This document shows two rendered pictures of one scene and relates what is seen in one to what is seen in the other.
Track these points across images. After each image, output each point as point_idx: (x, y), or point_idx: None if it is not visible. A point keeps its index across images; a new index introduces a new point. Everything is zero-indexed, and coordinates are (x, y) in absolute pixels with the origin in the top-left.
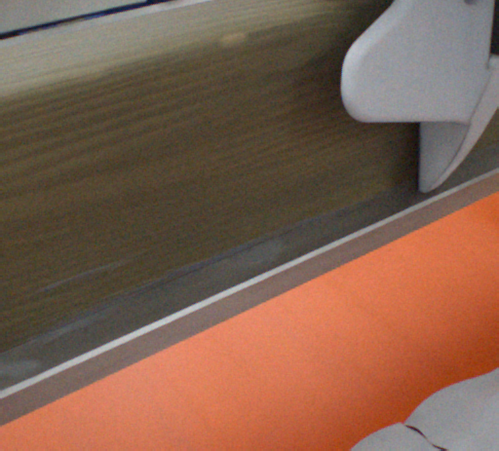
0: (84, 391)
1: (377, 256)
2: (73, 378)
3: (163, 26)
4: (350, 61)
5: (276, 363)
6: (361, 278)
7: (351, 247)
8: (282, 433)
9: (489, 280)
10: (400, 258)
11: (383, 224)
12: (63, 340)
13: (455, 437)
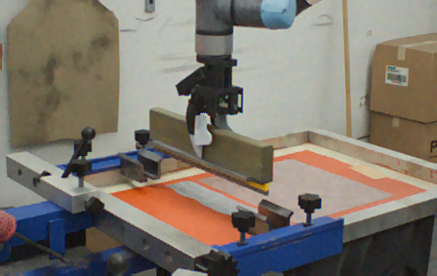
0: (204, 232)
1: (156, 207)
2: None
3: (234, 134)
4: (234, 132)
5: (195, 216)
6: (165, 209)
7: None
8: (215, 216)
9: (167, 198)
10: (157, 205)
11: None
12: None
13: (218, 202)
